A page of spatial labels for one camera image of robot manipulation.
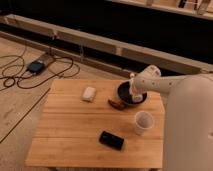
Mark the clear plastic bottle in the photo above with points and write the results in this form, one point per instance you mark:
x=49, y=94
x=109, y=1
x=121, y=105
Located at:
x=137, y=98

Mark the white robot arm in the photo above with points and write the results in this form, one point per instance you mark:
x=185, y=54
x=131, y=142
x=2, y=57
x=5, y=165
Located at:
x=188, y=126

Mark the dark ceramic bowl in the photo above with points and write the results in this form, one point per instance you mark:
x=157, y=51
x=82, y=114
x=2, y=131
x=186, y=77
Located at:
x=124, y=95

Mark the brown curved object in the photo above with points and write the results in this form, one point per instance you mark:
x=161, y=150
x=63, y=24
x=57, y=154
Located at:
x=117, y=105

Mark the wooden table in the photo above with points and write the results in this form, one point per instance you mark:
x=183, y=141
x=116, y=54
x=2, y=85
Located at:
x=68, y=132

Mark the white paper cup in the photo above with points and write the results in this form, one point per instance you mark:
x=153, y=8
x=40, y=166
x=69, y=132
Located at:
x=143, y=121

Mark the black rectangular box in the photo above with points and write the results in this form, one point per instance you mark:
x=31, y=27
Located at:
x=111, y=140

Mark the blue power adapter box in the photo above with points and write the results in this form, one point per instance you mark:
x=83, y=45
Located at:
x=35, y=67

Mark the long wooden beam frame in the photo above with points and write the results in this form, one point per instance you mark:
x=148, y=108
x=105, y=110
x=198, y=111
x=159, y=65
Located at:
x=114, y=47

